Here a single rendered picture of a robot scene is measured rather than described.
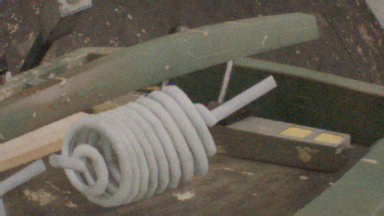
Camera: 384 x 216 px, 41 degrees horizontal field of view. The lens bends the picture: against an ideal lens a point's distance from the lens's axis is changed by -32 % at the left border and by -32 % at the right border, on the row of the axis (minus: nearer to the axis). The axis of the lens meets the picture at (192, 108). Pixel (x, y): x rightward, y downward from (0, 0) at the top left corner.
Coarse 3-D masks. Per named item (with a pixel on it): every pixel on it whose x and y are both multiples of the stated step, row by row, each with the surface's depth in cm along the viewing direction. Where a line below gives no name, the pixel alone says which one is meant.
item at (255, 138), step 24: (120, 96) 117; (240, 120) 97; (264, 120) 95; (216, 144) 97; (240, 144) 94; (264, 144) 90; (288, 144) 86; (312, 144) 83; (336, 144) 79; (312, 168) 83; (336, 168) 80
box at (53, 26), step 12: (48, 0) 166; (60, 0) 161; (72, 0) 163; (84, 0) 166; (48, 12) 167; (60, 12) 160; (72, 12) 163; (84, 12) 169; (48, 24) 168; (60, 24) 165; (72, 24) 172; (48, 36) 169; (60, 36) 176
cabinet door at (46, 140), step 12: (60, 120) 116; (72, 120) 115; (36, 132) 111; (48, 132) 110; (60, 132) 108; (0, 144) 105; (12, 144) 104; (24, 144) 103; (36, 144) 102; (48, 144) 102; (60, 144) 104; (0, 156) 96; (12, 156) 96; (24, 156) 98; (36, 156) 100; (0, 168) 93
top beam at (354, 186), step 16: (368, 160) 55; (352, 176) 53; (368, 176) 51; (336, 192) 50; (352, 192) 49; (368, 192) 48; (304, 208) 49; (320, 208) 48; (336, 208) 47; (352, 208) 46; (368, 208) 44
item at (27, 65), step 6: (36, 42) 184; (42, 42) 180; (30, 48) 190; (36, 48) 185; (42, 48) 183; (48, 48) 187; (30, 54) 190; (36, 54) 186; (42, 54) 188; (24, 60) 196; (30, 60) 191; (36, 60) 190; (42, 60) 194; (24, 66) 197; (30, 66) 192; (36, 66) 195
